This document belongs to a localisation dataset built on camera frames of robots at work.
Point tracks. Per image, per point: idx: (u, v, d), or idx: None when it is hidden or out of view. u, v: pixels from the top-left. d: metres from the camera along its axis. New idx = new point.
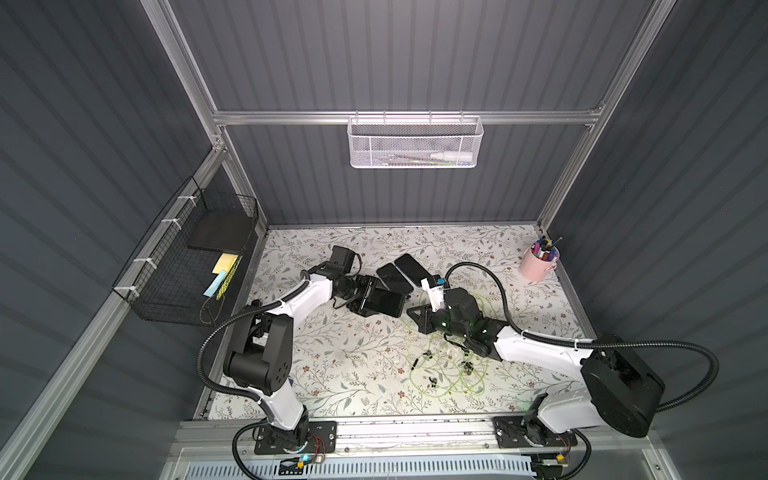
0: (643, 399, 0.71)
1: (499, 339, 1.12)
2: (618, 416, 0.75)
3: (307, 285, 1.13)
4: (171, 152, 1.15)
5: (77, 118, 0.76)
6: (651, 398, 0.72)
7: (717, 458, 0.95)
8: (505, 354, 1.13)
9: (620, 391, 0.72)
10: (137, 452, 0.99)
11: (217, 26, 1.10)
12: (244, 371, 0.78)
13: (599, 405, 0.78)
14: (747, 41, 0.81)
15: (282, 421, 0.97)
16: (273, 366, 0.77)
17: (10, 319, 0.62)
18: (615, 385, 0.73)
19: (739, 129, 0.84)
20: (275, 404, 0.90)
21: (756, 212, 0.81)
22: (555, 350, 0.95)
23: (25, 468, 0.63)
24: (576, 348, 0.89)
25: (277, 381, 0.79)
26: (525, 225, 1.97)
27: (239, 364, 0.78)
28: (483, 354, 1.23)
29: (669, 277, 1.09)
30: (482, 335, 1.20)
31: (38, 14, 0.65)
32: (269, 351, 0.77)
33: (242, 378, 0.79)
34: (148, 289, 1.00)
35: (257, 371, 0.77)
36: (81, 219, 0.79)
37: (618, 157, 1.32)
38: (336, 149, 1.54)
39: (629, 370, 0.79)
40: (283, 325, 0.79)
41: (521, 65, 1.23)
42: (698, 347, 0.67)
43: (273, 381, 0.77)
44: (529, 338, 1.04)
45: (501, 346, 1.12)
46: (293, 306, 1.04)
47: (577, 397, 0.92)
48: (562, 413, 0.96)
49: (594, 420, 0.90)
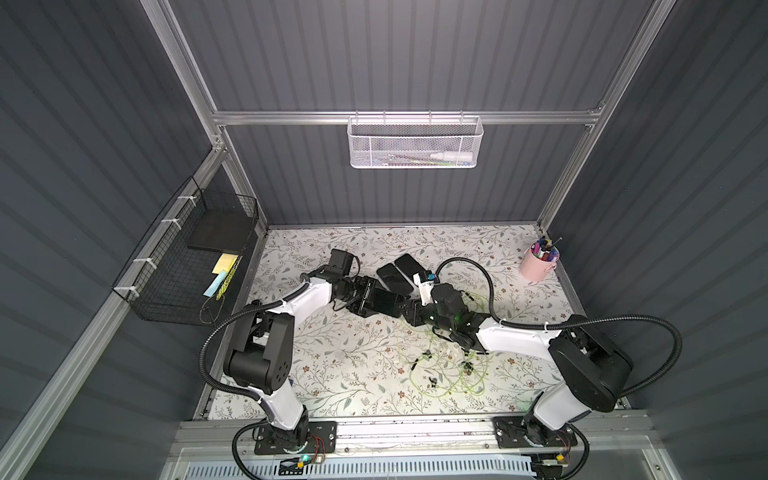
0: (610, 375, 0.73)
1: (480, 329, 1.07)
2: (587, 394, 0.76)
3: (307, 286, 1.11)
4: (172, 153, 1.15)
5: (78, 119, 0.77)
6: (618, 373, 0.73)
7: (716, 458, 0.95)
8: (488, 346, 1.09)
9: (586, 368, 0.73)
10: (137, 453, 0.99)
11: (217, 27, 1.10)
12: (245, 369, 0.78)
13: (570, 384, 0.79)
14: (747, 41, 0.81)
15: (282, 421, 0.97)
16: (273, 364, 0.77)
17: (10, 319, 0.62)
18: (583, 363, 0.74)
19: (740, 129, 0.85)
20: (275, 404, 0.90)
21: (756, 213, 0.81)
22: (529, 334, 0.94)
23: (25, 468, 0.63)
24: (546, 329, 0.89)
25: (277, 380, 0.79)
26: (525, 225, 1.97)
27: (240, 362, 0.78)
28: (468, 346, 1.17)
29: (670, 277, 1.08)
30: (468, 328, 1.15)
31: (38, 15, 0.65)
32: (271, 350, 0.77)
33: (242, 377, 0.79)
34: (149, 289, 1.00)
35: (258, 369, 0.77)
36: (82, 219, 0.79)
37: (618, 157, 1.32)
38: (336, 150, 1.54)
39: (597, 348, 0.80)
40: (284, 323, 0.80)
41: (522, 64, 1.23)
42: (662, 322, 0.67)
43: (274, 381, 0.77)
44: (507, 325, 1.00)
45: (484, 338, 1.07)
46: (293, 306, 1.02)
47: (560, 385, 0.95)
48: (551, 405, 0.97)
49: (580, 409, 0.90)
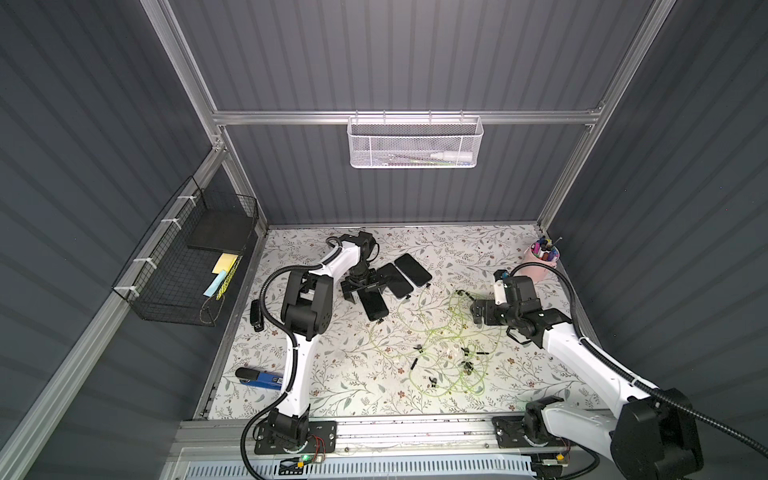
0: (670, 460, 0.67)
1: (553, 330, 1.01)
2: (632, 460, 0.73)
3: (341, 250, 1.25)
4: (172, 152, 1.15)
5: (78, 119, 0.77)
6: (678, 465, 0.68)
7: (715, 458, 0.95)
8: (547, 346, 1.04)
9: (650, 444, 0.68)
10: (137, 453, 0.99)
11: (217, 27, 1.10)
12: (298, 315, 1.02)
13: (618, 443, 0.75)
14: (747, 42, 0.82)
15: (294, 400, 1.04)
16: (319, 314, 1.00)
17: (9, 319, 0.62)
18: (651, 438, 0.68)
19: (739, 129, 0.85)
20: (306, 361, 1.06)
21: (756, 213, 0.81)
22: (606, 373, 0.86)
23: (24, 469, 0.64)
24: (633, 383, 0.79)
25: (321, 325, 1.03)
26: (525, 225, 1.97)
27: (293, 310, 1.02)
28: (528, 334, 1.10)
29: (669, 277, 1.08)
30: (535, 317, 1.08)
31: (39, 15, 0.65)
32: (317, 303, 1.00)
33: (294, 320, 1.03)
34: (148, 289, 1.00)
35: (307, 316, 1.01)
36: (81, 218, 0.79)
37: (618, 156, 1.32)
38: (336, 149, 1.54)
39: (674, 433, 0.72)
40: (325, 283, 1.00)
41: (522, 65, 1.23)
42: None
43: (320, 325, 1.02)
44: (585, 345, 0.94)
45: (549, 335, 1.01)
46: (331, 268, 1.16)
47: (597, 421, 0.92)
48: (570, 423, 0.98)
49: (592, 444, 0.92)
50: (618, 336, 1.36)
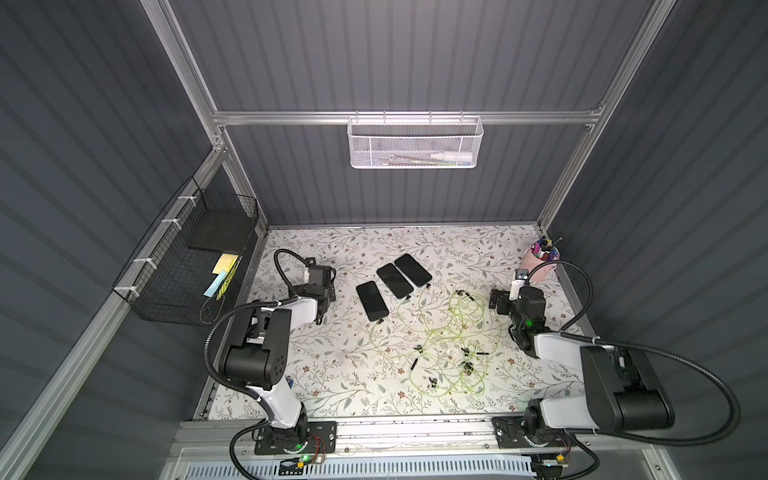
0: (629, 399, 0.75)
1: (537, 333, 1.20)
2: (600, 409, 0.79)
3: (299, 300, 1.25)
4: (172, 153, 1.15)
5: (78, 119, 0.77)
6: (639, 405, 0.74)
7: (716, 458, 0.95)
8: (539, 352, 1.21)
9: (606, 380, 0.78)
10: (137, 452, 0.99)
11: (217, 28, 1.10)
12: (244, 366, 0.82)
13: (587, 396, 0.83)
14: (748, 41, 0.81)
15: (283, 418, 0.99)
16: (272, 357, 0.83)
17: (9, 318, 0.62)
18: (605, 374, 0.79)
19: (739, 129, 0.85)
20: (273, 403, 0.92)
21: (756, 213, 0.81)
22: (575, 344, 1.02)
23: (25, 469, 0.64)
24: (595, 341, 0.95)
25: (275, 373, 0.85)
26: (525, 225, 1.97)
27: (237, 359, 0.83)
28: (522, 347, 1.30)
29: (669, 277, 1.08)
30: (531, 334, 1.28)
31: (38, 14, 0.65)
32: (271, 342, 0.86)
33: (240, 375, 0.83)
34: (148, 289, 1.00)
35: (258, 363, 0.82)
36: (82, 219, 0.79)
37: (618, 157, 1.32)
38: (336, 150, 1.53)
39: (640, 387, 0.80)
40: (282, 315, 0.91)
41: (522, 65, 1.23)
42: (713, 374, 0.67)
43: (274, 372, 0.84)
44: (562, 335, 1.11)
45: (537, 342, 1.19)
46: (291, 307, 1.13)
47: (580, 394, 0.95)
48: (561, 404, 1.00)
49: (583, 418, 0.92)
50: (617, 336, 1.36)
